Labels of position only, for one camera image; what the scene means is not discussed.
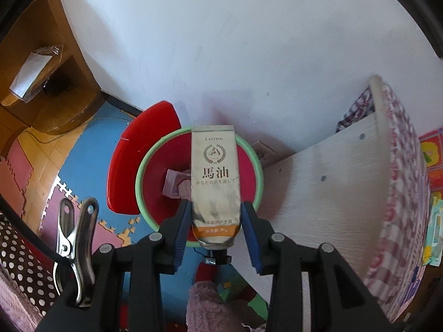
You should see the green-rimmed red basin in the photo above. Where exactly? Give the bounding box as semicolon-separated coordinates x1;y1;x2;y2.
135;124;264;248

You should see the thin black power cord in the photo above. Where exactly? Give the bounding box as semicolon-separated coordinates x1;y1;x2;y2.
21;128;82;145

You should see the red floral wall cloth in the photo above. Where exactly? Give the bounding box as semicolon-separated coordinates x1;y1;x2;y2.
419;129;443;194

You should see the metal spring clip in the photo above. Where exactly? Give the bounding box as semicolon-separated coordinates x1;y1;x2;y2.
55;197;100;308

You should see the black polka dot cloth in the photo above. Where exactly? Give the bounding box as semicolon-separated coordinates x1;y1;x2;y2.
0;211;58;319

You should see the pink printed paper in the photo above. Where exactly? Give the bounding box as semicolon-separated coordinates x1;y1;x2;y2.
162;169;192;199

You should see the white wooden bed frame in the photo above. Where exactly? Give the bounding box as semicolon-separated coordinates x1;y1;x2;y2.
263;76;388;319

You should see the wooden desk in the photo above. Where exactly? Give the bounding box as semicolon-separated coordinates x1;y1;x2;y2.
0;0;104;167

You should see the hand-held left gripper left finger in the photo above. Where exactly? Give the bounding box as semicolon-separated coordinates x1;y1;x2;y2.
40;201;192;332

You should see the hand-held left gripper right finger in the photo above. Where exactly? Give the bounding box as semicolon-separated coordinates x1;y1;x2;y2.
241;201;402;332

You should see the gold hand cream tube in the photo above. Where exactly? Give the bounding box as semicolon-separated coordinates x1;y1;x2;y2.
191;125;242;265

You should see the red plastic stool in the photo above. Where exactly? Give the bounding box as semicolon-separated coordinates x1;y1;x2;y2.
107;101;182;216

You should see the person's pink fleece leg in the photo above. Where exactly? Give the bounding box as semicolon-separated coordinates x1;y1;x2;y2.
187;280;269;332

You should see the pink woven cloth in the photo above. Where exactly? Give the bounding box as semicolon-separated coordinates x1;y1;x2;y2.
0;277;45;332

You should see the white wall socket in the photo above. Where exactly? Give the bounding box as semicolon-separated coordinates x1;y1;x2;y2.
251;141;277;167

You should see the patchwork printed bedsheet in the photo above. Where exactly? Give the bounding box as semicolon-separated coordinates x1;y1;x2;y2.
336;86;433;322

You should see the clear sleeve with paper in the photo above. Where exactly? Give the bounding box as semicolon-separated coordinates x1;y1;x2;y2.
9;46;65;102

